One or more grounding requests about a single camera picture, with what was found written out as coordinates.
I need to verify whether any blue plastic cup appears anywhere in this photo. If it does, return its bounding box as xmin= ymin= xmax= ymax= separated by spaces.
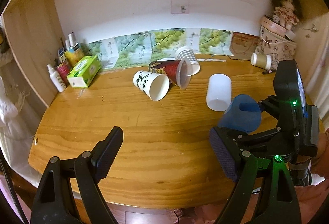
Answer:
xmin=218 ymin=94 xmax=262 ymax=133

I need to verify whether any brown paper cup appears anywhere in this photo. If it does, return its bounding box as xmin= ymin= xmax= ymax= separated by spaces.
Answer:
xmin=250 ymin=53 xmax=272 ymax=70

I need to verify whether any white plastic cup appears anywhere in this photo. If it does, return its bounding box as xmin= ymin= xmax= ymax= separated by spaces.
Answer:
xmin=206 ymin=74 xmax=231 ymax=112

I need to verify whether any clear plastic cup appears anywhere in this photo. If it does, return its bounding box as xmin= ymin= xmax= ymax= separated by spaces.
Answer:
xmin=148 ymin=58 xmax=192 ymax=90

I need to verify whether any checkered paper cup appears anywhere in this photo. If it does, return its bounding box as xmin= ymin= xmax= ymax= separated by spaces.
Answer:
xmin=175 ymin=46 xmax=200 ymax=75

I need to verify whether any white paper cup black print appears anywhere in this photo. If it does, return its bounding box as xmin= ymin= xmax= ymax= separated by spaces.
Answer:
xmin=133 ymin=70 xmax=170 ymax=102

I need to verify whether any person's right hand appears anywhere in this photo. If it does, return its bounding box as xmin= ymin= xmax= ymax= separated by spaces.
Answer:
xmin=311 ymin=129 xmax=329 ymax=179

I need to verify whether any dark marker pen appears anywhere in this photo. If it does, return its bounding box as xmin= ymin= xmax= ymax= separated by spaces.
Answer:
xmin=262 ymin=69 xmax=276 ymax=75

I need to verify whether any patterned storage bag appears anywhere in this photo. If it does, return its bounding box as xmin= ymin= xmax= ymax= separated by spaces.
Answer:
xmin=255 ymin=26 xmax=297 ymax=69

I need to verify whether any brown cardboard sheet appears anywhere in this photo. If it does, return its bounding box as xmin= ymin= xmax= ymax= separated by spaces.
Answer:
xmin=229 ymin=32 xmax=259 ymax=61

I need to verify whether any white lace cloth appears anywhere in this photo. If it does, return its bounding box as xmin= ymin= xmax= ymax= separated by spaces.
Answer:
xmin=0 ymin=54 xmax=34 ymax=142

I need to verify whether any pink round box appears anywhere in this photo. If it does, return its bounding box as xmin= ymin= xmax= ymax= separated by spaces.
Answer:
xmin=261 ymin=16 xmax=286 ymax=37

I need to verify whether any brown-haired rag doll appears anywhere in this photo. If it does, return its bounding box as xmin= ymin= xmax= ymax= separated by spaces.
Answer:
xmin=271 ymin=0 xmax=303 ymax=30

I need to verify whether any white spray bottle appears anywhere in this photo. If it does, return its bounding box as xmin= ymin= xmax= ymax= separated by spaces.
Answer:
xmin=47 ymin=64 xmax=66 ymax=93

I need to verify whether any green tissue box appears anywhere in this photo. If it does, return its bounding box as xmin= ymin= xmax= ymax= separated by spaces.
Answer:
xmin=67 ymin=55 xmax=101 ymax=88

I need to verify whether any pink cylindrical can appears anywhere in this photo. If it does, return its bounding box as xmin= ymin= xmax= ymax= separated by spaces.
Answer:
xmin=56 ymin=61 xmax=71 ymax=85

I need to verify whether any wooden bookshelf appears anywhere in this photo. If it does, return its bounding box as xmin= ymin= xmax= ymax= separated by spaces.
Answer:
xmin=0 ymin=0 xmax=329 ymax=109

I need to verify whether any grape picture poster strip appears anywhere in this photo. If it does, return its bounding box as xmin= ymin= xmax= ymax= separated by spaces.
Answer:
xmin=82 ymin=28 xmax=233 ymax=70

